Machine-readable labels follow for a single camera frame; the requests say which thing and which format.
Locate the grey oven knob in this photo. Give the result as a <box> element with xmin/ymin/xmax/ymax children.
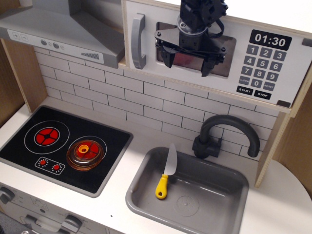
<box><xmin>61</xmin><ymin>215</ymin><xmax>82</xmax><ymax>233</ymax></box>
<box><xmin>0</xmin><ymin>187</ymin><xmax>15</xmax><ymax>204</ymax></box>

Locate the grey oven knob left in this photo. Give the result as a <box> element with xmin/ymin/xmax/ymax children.
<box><xmin>0</xmin><ymin>187</ymin><xmax>15</xmax><ymax>204</ymax></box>

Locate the dark grey toy faucet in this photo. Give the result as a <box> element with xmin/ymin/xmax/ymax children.
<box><xmin>192</xmin><ymin>115</ymin><xmax>260</xmax><ymax>159</ymax></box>

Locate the white toy microwave door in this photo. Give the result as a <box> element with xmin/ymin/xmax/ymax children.
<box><xmin>124</xmin><ymin>0</ymin><xmax>312</xmax><ymax>108</ymax></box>

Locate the grey toy range hood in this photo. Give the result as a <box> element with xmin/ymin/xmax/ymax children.
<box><xmin>0</xmin><ymin>0</ymin><xmax>125</xmax><ymax>68</ymax></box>

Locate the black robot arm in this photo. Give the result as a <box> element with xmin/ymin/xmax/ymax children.
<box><xmin>155</xmin><ymin>0</ymin><xmax>228</xmax><ymax>77</ymax></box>

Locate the wooden microwave cabinet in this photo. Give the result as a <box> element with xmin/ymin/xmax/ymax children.
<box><xmin>121</xmin><ymin>0</ymin><xmax>312</xmax><ymax>186</ymax></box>

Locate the yellow handled toy knife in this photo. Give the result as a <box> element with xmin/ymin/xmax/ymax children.
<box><xmin>155</xmin><ymin>143</ymin><xmax>177</xmax><ymax>199</ymax></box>

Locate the grey toy sink basin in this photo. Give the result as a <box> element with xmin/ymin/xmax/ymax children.
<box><xmin>126</xmin><ymin>147</ymin><xmax>249</xmax><ymax>234</ymax></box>

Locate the black toy stovetop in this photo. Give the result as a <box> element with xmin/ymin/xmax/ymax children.
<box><xmin>0</xmin><ymin>106</ymin><xmax>133</xmax><ymax>197</ymax></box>

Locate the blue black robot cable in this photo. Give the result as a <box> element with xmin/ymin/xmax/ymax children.
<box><xmin>207</xmin><ymin>19</ymin><xmax>225</xmax><ymax>39</ymax></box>

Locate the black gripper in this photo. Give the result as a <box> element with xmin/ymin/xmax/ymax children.
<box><xmin>155</xmin><ymin>28</ymin><xmax>226</xmax><ymax>77</ymax></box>

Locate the grey oven knob middle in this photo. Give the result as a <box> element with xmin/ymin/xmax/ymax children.
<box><xmin>61</xmin><ymin>215</ymin><xmax>82</xmax><ymax>233</ymax></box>

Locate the orange transparent pot lid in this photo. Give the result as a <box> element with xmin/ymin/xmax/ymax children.
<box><xmin>66</xmin><ymin>139</ymin><xmax>106</xmax><ymax>171</ymax></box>

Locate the red toy strawberry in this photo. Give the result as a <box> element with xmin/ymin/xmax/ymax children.
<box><xmin>173</xmin><ymin>53</ymin><xmax>203</xmax><ymax>71</ymax></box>

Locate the grey microwave door handle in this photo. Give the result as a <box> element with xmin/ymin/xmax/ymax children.
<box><xmin>131</xmin><ymin>13</ymin><xmax>146</xmax><ymax>70</ymax></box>

